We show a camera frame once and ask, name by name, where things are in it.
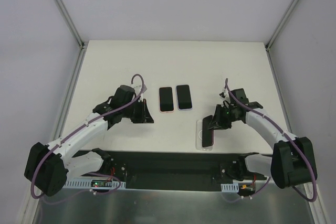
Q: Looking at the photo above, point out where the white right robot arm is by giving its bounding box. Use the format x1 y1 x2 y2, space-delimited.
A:
202 89 318 189

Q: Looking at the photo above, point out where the pink phone case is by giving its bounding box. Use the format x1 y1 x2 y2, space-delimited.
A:
159 87 175 114

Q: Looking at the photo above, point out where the lavender phone case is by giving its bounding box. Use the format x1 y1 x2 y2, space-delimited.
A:
175 84 194 111

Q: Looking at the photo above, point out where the right aluminium frame post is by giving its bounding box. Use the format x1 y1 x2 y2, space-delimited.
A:
265 0 301 52

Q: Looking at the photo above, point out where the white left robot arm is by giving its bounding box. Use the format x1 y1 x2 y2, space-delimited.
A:
24 85 154 199

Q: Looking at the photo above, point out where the aluminium frame post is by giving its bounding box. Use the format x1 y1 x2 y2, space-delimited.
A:
54 0 86 49
265 0 301 52

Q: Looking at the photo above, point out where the black phone white edge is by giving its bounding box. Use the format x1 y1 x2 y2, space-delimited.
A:
176 84 193 110

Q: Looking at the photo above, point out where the white cable duct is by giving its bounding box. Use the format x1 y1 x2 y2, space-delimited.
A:
63 178 126 190
220 182 239 193

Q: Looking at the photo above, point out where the left aluminium frame post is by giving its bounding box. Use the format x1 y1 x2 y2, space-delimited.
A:
54 0 86 49

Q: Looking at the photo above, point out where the left white cable duct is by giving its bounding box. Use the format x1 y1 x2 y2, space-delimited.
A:
63 178 126 190

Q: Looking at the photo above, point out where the clear phone case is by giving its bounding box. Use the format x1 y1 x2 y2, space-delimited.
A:
195 120 213 152

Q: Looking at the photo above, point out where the right white cable duct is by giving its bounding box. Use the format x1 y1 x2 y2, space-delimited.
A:
220 182 239 193

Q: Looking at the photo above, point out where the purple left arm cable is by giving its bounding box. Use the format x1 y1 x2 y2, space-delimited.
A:
30 74 148 205

